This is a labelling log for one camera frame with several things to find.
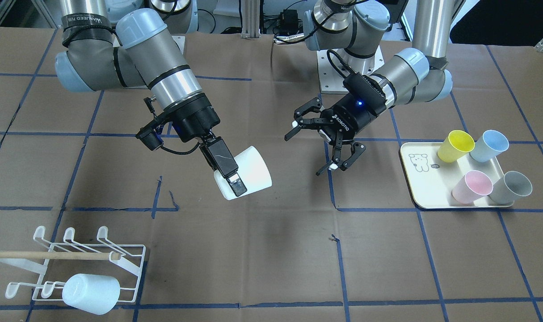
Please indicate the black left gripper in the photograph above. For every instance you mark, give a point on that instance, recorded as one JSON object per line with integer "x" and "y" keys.
{"x": 348, "y": 119}

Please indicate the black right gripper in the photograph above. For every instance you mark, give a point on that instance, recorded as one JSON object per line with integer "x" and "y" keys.
{"x": 194, "y": 116}

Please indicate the white plastic cup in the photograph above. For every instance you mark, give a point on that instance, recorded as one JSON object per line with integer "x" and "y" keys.
{"x": 252, "y": 171}

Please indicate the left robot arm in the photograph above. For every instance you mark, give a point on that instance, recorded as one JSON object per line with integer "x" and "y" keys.
{"x": 346, "y": 35}

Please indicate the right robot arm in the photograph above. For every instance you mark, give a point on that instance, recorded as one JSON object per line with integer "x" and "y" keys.
{"x": 140, "y": 51}

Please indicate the yellow plastic cup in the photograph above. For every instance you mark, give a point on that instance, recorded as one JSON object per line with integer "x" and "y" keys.
{"x": 457, "y": 144}

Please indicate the pink plastic cup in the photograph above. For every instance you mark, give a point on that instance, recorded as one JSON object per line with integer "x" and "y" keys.
{"x": 472, "y": 186}

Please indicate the light blue plastic cup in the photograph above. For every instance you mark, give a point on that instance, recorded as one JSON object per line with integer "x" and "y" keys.
{"x": 491, "y": 144}

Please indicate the grey plastic cup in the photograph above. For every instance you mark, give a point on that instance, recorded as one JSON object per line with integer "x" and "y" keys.
{"x": 511, "y": 187}

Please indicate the cream plastic tray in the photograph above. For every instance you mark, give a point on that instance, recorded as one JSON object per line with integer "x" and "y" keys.
{"x": 431, "y": 180}

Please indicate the black power adapter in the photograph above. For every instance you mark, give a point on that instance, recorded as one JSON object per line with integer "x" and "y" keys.
{"x": 288, "y": 23}

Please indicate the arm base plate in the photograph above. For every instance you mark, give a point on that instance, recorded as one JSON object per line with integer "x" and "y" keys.
{"x": 331, "y": 82}

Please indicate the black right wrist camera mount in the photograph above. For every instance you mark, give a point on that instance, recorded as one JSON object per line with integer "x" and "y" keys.
{"x": 149, "y": 135}

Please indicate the white wire cup rack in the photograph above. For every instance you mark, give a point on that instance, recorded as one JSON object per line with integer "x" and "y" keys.
{"x": 53, "y": 262}

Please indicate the aluminium frame post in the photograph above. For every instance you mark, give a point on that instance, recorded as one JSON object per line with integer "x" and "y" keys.
{"x": 250, "y": 15}

